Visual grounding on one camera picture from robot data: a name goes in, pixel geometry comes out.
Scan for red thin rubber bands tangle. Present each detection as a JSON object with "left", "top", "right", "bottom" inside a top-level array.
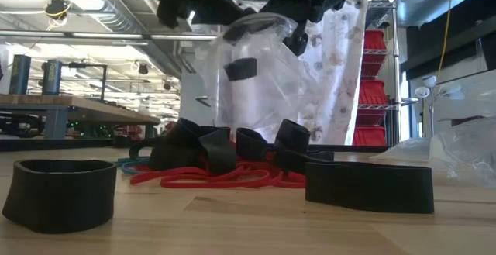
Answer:
[{"left": 129, "top": 157, "right": 307, "bottom": 190}]

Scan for teal thin rubber bands tangle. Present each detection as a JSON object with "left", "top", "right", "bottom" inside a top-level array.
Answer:
[{"left": 115, "top": 156, "right": 152, "bottom": 177}]

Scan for white floral cloth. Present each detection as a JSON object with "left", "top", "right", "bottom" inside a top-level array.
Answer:
[{"left": 298, "top": 0, "right": 369, "bottom": 146}]

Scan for red plastic bin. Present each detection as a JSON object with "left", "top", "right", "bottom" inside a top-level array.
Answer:
[
  {"left": 355, "top": 78, "right": 389, "bottom": 126},
  {"left": 352, "top": 126, "right": 388, "bottom": 146},
  {"left": 363, "top": 29, "right": 388, "bottom": 78}
]

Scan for long ceiling light bar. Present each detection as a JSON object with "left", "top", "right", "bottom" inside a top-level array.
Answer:
[{"left": 0, "top": 29, "right": 219, "bottom": 42}]

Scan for floor lamp white shades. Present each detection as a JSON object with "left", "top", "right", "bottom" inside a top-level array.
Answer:
[{"left": 414, "top": 74, "right": 465, "bottom": 139}]

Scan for black round puck white label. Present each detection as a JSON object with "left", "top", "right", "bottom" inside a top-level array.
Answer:
[{"left": 112, "top": 135, "right": 133, "bottom": 149}]

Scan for dark blue cylinder canister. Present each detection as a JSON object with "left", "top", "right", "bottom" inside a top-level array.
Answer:
[
  {"left": 41, "top": 59, "right": 63, "bottom": 96},
  {"left": 8, "top": 54, "right": 32, "bottom": 95}
]

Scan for silver ceiling air duct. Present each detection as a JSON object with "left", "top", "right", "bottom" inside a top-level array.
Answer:
[{"left": 46, "top": 0, "right": 198, "bottom": 80}]

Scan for black yellow ceiling cord reel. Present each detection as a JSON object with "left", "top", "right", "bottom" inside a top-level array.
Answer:
[{"left": 43, "top": 0, "right": 72, "bottom": 30}]

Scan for yellow cable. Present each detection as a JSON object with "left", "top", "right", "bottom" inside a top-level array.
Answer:
[{"left": 436, "top": 0, "right": 456, "bottom": 78}]

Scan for wooden workbench grey steel frame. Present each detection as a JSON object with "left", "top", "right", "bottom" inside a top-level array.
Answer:
[{"left": 0, "top": 94, "right": 162, "bottom": 140}]

